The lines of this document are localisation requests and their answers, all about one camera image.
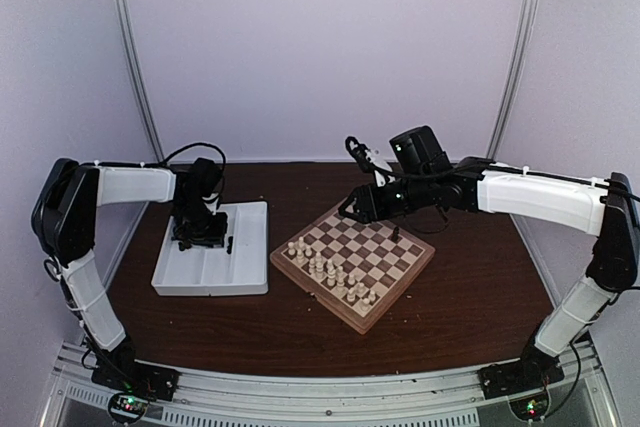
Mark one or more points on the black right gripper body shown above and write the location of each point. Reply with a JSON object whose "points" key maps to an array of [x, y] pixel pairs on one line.
{"points": [[389, 208]]}

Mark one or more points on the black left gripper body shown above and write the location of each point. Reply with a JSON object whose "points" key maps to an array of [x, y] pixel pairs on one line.
{"points": [[199, 227]]}

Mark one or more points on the wooden chess board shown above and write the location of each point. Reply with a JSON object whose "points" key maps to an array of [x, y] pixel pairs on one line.
{"points": [[401, 261]]}

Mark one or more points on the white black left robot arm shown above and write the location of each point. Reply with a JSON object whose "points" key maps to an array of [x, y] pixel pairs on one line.
{"points": [[64, 221]]}

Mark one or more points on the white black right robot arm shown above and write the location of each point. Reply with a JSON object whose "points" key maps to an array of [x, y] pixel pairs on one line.
{"points": [[602, 208]]}

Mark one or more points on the white chess pieces group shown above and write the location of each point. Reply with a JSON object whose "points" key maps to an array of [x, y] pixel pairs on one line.
{"points": [[334, 271]]}

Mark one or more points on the left controller board with LEDs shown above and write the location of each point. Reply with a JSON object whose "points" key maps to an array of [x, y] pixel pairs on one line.
{"points": [[126, 408]]}

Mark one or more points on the controller board with leds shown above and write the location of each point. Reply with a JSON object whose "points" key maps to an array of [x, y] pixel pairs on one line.
{"points": [[126, 408], [531, 407]]}

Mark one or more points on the right controller board with LEDs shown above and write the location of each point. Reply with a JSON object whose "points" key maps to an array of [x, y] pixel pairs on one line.
{"points": [[531, 407]]}

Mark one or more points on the white plastic sorting tray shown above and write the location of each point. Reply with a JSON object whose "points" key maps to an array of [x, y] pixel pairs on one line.
{"points": [[201, 271]]}

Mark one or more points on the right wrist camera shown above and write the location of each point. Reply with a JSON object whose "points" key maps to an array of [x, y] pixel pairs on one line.
{"points": [[383, 173]]}

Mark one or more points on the aluminium front frame rail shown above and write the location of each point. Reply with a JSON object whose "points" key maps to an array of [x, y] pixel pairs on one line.
{"points": [[451, 397]]}

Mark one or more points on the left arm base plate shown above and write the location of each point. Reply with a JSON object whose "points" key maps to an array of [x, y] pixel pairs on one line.
{"points": [[146, 381]]}

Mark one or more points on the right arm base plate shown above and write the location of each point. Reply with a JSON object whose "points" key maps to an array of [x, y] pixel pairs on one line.
{"points": [[516, 377]]}

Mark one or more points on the aluminium left corner post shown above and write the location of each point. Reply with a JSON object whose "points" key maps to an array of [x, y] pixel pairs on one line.
{"points": [[136, 78]]}

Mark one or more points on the aluminium corner post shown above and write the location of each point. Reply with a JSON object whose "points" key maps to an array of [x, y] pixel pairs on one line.
{"points": [[136, 78], [523, 35]]}

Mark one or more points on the aluminium right corner post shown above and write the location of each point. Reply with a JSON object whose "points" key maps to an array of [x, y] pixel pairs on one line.
{"points": [[523, 35]]}

